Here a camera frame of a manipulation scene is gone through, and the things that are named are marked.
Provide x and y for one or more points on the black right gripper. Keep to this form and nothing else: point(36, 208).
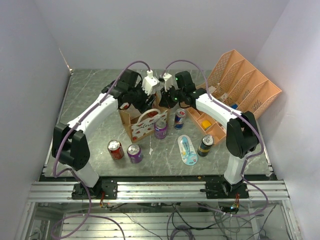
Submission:
point(165, 101)

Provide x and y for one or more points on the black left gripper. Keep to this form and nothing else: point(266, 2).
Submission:
point(143, 106)

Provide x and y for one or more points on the blue Red Bull can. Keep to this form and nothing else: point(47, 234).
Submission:
point(180, 116)

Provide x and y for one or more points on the watermelon canvas bag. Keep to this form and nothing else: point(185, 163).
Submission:
point(139, 126)

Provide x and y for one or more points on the red cola can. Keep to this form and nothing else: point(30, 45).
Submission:
point(115, 149)

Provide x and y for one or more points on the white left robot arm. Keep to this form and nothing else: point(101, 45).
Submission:
point(70, 141)

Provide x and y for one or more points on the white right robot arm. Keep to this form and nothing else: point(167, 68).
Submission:
point(242, 135)

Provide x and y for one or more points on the purple Fanta can by bag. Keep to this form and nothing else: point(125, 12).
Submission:
point(160, 129)

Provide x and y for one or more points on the black yellow beverage can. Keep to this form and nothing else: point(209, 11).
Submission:
point(205, 145)

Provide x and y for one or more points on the yellow block in organizer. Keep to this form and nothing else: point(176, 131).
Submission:
point(206, 124)

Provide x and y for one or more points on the blue correction tape package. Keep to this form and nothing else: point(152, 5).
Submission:
point(187, 150)

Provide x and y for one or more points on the purple Fanta can front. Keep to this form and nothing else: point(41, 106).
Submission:
point(134, 153)

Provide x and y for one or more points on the orange plastic desk organizer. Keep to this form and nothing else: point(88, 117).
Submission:
point(237, 83)

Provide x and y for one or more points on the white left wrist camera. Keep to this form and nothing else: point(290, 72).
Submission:
point(150, 83)

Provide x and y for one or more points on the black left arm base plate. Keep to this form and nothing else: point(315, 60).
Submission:
point(104, 189)

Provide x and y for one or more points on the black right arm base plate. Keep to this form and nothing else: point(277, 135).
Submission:
point(224, 190)

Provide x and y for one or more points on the aluminium mounting rail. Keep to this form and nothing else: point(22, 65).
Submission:
point(140, 192)

